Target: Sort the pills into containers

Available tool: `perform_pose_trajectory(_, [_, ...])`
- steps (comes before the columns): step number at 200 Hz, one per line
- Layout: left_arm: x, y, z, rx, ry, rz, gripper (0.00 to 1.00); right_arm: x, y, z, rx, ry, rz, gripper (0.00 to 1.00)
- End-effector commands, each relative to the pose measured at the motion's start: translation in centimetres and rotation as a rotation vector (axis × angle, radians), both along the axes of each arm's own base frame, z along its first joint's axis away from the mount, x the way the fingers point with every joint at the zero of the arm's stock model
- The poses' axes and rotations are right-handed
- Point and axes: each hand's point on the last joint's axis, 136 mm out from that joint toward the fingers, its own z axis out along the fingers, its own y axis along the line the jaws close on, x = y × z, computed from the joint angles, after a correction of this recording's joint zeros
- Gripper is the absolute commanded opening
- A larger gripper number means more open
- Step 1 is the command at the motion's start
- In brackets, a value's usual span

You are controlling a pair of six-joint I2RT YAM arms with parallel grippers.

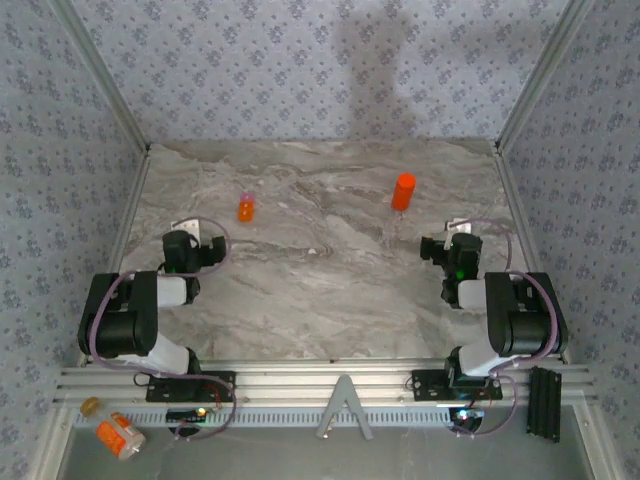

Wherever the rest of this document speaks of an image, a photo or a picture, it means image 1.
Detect small circuit board with LED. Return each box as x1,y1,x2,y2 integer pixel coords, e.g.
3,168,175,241
447,407,486,431
166,407,207,424

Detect black extrusion piece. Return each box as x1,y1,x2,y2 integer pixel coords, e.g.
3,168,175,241
525,365,564,444

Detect clear bottle with orange label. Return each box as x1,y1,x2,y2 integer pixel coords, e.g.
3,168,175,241
79,396,147,462

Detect grey metal shelf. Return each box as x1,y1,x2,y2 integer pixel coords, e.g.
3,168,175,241
29,424,616,480

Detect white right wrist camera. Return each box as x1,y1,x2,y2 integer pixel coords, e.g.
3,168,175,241
444,218,474,251

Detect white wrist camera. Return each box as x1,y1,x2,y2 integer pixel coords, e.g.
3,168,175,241
171,216,202,236
444,218,474,251

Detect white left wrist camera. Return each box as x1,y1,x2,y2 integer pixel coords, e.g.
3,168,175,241
171,216,202,236

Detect aluminium table side rail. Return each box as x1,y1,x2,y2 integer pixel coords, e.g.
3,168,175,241
79,147,152,366
494,144,571,362

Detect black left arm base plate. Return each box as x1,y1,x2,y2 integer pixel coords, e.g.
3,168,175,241
145,370,237,403

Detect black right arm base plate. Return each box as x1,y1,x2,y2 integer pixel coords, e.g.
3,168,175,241
410,368,504,402

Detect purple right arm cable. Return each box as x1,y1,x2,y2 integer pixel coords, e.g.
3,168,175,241
449,217,559,437

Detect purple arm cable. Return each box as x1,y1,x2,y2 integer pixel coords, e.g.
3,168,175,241
88,215,239,442
449,217,559,437

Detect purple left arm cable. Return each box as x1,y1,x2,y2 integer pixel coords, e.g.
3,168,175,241
88,215,239,442

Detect aluminium front rail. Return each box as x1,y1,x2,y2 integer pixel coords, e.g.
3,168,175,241
52,357,599,407

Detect grey A-shaped bracket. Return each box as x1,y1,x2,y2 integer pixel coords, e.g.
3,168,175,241
314,373,375,442

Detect aluminium corner post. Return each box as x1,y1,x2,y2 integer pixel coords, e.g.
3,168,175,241
494,0,594,151
49,0,151,151

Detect grey slotted cable duct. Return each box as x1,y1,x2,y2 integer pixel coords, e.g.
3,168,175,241
82,405,481,429

